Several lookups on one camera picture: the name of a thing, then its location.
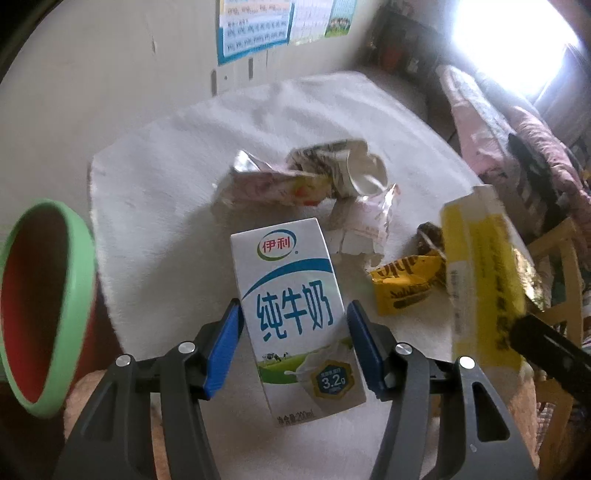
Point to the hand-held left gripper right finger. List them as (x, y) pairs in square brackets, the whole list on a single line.
[(364, 355)]

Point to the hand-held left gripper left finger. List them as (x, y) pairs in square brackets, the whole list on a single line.
[(221, 350)]

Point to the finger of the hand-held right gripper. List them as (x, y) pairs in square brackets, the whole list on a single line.
[(554, 355)]

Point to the yellow snack wrapper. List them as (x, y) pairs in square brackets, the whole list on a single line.
[(406, 290)]

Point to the white milk carton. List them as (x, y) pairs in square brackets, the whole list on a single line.
[(286, 286)]

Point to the yellow drink carton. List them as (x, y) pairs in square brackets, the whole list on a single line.
[(480, 286)]

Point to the dark brown wrapper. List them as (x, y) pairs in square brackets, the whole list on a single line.
[(429, 235)]

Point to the white red wrapper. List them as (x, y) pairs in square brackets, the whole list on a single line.
[(369, 217)]

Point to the pink wrapper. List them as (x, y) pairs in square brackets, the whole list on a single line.
[(263, 189)]

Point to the paper cup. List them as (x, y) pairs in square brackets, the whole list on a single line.
[(364, 170)]

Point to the green rimmed red bin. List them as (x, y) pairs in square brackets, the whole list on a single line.
[(37, 300)]

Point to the wooden chair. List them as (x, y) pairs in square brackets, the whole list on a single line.
[(570, 277)]

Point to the tan plush cover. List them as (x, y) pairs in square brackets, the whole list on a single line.
[(78, 401)]

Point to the white towel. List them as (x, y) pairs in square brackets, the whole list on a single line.
[(161, 207)]

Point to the black clothes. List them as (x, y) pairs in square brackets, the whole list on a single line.
[(531, 170)]

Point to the pink quilt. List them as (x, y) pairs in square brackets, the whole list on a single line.
[(535, 131)]

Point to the bed with plaid sheet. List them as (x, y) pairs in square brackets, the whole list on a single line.
[(480, 120)]

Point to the orange container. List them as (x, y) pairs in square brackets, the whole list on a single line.
[(395, 54)]

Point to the bright window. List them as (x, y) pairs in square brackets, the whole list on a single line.
[(508, 37)]

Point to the dark metal shelf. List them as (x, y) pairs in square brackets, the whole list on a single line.
[(415, 32)]

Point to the blue bordered wall poster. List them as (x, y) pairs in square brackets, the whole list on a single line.
[(254, 32)]

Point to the green chart wall poster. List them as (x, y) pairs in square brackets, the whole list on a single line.
[(339, 18)]

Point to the white chart wall poster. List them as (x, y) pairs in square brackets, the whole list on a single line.
[(311, 21)]

